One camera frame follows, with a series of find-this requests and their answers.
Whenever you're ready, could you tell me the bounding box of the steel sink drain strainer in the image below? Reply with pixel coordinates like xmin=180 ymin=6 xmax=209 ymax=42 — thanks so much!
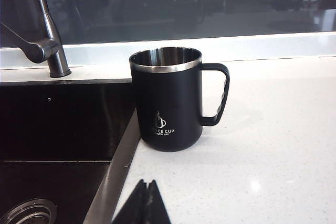
xmin=0 ymin=199 xmax=58 ymax=224

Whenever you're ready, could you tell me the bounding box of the brushed steel faucet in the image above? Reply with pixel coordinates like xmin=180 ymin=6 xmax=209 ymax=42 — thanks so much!
xmin=30 ymin=0 xmax=72 ymax=78

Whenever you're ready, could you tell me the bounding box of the black steel-rimmed mug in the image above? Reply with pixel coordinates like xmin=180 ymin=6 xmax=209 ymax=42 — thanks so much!
xmin=129 ymin=46 xmax=230 ymax=153

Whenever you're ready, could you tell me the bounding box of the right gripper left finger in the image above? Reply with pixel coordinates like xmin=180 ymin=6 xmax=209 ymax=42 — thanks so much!
xmin=111 ymin=179 xmax=150 ymax=224

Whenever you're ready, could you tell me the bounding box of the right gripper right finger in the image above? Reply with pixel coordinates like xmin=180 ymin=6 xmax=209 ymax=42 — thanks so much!
xmin=146 ymin=179 xmax=171 ymax=224

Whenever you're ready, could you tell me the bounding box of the black kitchen sink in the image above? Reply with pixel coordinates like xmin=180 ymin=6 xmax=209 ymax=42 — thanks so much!
xmin=0 ymin=78 xmax=140 ymax=224

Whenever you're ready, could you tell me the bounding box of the steel faucet lever handle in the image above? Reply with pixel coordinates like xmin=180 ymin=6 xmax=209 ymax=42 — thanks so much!
xmin=0 ymin=22 xmax=61 ymax=64

